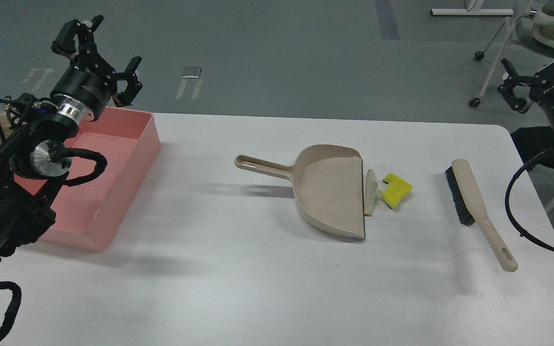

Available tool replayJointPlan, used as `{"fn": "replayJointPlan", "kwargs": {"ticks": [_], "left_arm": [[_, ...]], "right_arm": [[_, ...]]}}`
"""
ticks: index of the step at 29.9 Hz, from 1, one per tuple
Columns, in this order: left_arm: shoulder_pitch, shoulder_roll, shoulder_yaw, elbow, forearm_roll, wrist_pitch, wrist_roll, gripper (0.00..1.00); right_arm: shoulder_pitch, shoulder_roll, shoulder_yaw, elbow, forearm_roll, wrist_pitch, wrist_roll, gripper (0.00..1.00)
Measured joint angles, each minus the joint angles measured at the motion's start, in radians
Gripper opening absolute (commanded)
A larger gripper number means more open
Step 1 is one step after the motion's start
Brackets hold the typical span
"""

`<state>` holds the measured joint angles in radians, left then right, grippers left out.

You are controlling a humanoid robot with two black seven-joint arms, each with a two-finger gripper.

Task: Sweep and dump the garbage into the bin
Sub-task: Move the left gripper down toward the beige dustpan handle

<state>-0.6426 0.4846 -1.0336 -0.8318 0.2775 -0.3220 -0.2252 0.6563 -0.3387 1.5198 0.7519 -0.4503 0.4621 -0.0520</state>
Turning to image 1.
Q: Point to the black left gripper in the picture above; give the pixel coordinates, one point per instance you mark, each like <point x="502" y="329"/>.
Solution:
<point x="90" y="82"/>

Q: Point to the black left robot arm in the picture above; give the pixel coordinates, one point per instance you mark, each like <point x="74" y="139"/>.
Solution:
<point x="34" y="161"/>

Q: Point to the pink plastic bin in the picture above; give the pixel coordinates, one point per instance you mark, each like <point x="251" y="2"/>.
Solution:
<point x="89" y="215"/>

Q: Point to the beige hand brush black bristles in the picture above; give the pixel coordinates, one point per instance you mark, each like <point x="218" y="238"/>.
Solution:
<point x="471" y="208"/>

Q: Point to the rolling office chair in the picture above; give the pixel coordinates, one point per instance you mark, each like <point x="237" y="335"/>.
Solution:
<point x="530" y="28"/>

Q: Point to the beige plastic dustpan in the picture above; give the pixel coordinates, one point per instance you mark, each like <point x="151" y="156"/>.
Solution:
<point x="328" y="186"/>

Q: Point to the black object at right edge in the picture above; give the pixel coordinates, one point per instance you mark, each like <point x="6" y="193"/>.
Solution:
<point x="530" y="141"/>

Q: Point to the yellow green sponge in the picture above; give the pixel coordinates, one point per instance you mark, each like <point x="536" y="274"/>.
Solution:
<point x="396" y="189"/>

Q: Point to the white desk base bar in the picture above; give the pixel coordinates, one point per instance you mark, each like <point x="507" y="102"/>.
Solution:
<point x="472" y="12"/>

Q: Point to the white bread slice piece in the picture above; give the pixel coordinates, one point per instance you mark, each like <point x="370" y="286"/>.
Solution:
<point x="371" y="192"/>

